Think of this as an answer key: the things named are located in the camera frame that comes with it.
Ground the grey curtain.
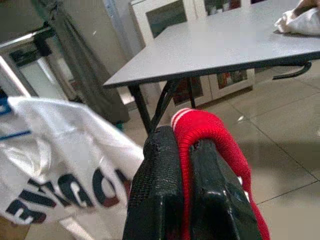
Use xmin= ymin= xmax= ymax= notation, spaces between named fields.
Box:
xmin=32 ymin=0 xmax=131 ymax=125

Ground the black clothes rack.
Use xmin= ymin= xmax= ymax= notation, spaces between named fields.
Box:
xmin=0 ymin=26 xmax=55 ymax=101

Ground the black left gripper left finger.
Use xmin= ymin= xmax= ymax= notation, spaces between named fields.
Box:
xmin=122 ymin=125 xmax=186 ymax=240

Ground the white printed hanging shirt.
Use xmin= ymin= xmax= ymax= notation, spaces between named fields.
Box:
xmin=0 ymin=87 xmax=146 ymax=240

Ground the red shirt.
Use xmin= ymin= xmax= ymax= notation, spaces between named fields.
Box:
xmin=169 ymin=107 xmax=271 ymax=240

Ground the crumpled white garment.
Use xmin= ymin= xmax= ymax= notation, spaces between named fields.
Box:
xmin=273 ymin=0 xmax=320 ymax=36

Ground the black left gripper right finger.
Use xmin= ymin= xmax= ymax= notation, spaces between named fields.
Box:
xmin=188 ymin=138 xmax=263 ymax=240

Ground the white glass-door cabinet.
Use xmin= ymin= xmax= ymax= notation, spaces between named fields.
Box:
xmin=128 ymin=0 xmax=303 ymax=108

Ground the white folding table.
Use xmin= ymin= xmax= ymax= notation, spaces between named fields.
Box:
xmin=102 ymin=0 xmax=320 ymax=137

